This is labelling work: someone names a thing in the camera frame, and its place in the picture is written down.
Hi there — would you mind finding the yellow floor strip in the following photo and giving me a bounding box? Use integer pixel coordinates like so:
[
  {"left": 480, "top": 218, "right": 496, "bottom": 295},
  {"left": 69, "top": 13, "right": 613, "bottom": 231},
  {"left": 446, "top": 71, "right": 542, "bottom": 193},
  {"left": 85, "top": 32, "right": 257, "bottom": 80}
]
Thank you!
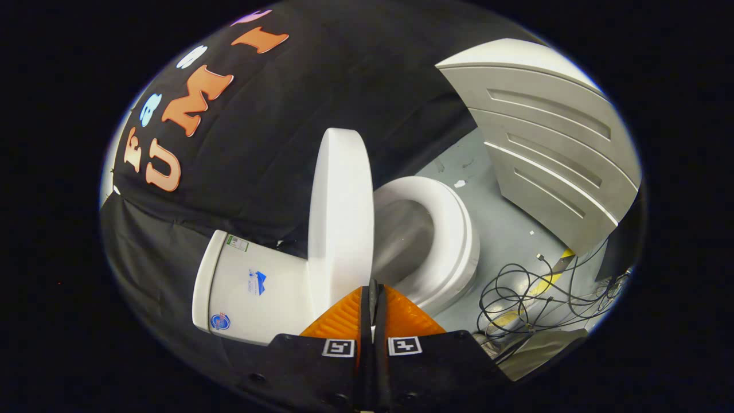
[{"left": 487, "top": 248, "right": 576, "bottom": 334}]

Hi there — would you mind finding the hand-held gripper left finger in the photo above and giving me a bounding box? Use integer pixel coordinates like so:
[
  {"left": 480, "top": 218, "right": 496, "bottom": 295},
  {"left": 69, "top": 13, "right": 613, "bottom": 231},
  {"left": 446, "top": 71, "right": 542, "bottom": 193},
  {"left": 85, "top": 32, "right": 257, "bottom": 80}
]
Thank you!
[{"left": 227, "top": 279, "right": 374, "bottom": 413}]

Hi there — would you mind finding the white toilet bowl with seat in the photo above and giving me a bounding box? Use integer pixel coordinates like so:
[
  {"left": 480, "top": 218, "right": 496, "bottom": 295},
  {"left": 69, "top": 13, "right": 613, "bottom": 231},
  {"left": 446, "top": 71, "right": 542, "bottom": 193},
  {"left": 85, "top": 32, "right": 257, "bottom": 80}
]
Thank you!
[{"left": 372, "top": 176, "right": 481, "bottom": 317}]

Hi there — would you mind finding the tangle of black cables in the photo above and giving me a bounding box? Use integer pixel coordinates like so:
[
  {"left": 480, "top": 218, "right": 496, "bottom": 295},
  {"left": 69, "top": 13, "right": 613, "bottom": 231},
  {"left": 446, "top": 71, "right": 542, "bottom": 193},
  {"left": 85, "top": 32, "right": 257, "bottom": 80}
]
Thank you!
[{"left": 476, "top": 238, "right": 633, "bottom": 348}]

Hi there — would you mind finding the white toilet tank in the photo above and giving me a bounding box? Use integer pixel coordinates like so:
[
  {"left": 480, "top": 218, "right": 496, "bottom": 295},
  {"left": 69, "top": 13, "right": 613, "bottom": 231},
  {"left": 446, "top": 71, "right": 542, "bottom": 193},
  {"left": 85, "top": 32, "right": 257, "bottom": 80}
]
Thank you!
[{"left": 192, "top": 229, "right": 317, "bottom": 346}]

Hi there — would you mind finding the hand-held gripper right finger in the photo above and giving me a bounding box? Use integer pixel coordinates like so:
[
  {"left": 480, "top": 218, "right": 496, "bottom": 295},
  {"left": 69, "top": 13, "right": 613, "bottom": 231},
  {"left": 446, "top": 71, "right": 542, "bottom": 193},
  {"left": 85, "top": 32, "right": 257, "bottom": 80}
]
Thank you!
[{"left": 373, "top": 279, "right": 515, "bottom": 413}]

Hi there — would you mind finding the black backdrop cloth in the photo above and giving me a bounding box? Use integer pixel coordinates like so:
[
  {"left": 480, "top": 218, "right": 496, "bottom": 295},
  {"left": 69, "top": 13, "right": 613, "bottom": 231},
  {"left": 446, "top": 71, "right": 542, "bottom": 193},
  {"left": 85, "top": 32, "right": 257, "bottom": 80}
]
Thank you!
[{"left": 100, "top": 0, "right": 551, "bottom": 368}]

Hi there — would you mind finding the white panelled cabinet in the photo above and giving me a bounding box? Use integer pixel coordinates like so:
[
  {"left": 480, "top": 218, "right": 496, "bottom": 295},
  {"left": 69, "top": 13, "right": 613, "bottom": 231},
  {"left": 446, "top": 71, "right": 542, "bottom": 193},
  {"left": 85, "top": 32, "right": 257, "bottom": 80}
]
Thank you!
[{"left": 436, "top": 38, "right": 642, "bottom": 256}]

